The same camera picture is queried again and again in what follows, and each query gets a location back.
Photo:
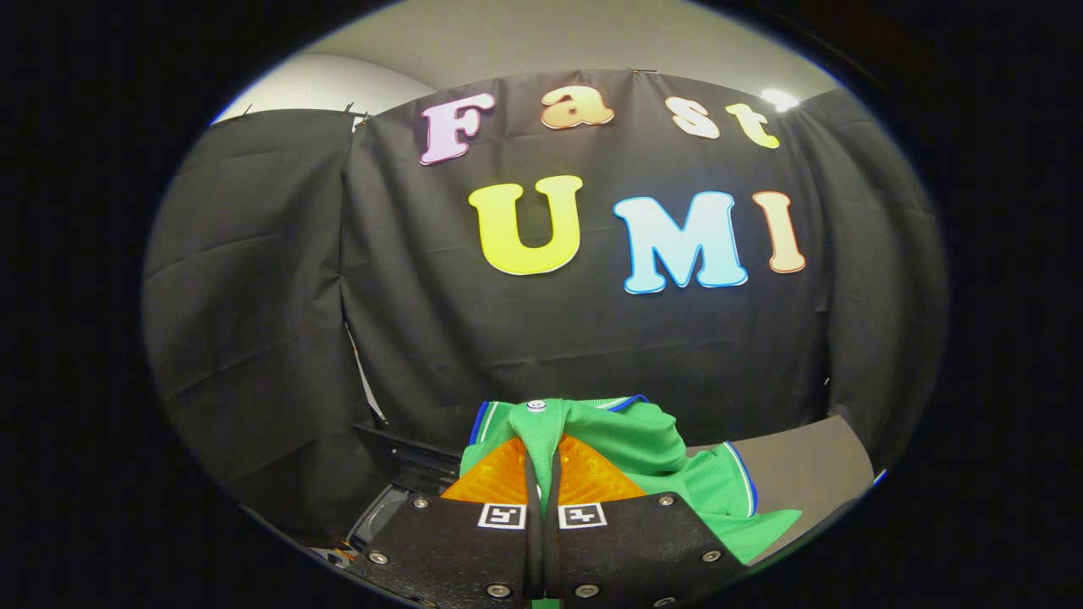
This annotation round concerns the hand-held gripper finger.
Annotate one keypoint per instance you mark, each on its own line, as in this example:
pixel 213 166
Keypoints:
pixel 552 550
pixel 533 550

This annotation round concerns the green polo shirt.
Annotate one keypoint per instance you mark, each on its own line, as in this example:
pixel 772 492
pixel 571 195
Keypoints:
pixel 651 448

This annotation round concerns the grey washing machine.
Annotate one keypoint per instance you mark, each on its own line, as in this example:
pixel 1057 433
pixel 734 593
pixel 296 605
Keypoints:
pixel 376 520

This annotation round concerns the black backdrop cloth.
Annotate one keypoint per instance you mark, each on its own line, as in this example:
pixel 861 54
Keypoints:
pixel 423 321

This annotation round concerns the beige cabinet with dark top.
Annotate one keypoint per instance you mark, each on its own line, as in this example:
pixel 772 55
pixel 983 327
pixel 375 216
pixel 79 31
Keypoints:
pixel 804 465

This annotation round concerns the small ceiling light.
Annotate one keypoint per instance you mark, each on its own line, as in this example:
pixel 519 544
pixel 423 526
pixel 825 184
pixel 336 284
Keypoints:
pixel 779 100

